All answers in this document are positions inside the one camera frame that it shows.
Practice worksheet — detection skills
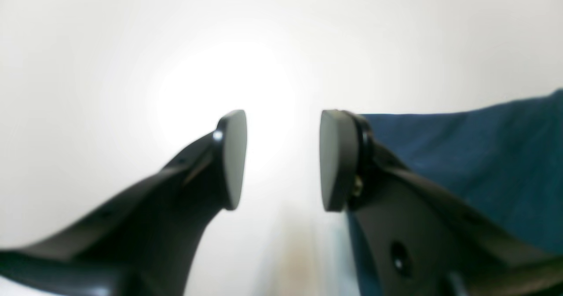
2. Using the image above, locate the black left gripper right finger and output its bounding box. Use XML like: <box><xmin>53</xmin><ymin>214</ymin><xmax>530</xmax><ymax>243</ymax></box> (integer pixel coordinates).
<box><xmin>319</xmin><ymin>110</ymin><xmax>563</xmax><ymax>296</ymax></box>

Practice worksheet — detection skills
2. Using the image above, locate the dark blue T-shirt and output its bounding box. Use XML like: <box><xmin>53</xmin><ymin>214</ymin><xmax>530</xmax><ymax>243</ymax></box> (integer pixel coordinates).
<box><xmin>345</xmin><ymin>88</ymin><xmax>563</xmax><ymax>296</ymax></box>

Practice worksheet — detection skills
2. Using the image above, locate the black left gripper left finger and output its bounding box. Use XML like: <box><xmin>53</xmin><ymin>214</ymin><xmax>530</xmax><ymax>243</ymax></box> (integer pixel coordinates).
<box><xmin>0</xmin><ymin>110</ymin><xmax>247</xmax><ymax>296</ymax></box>

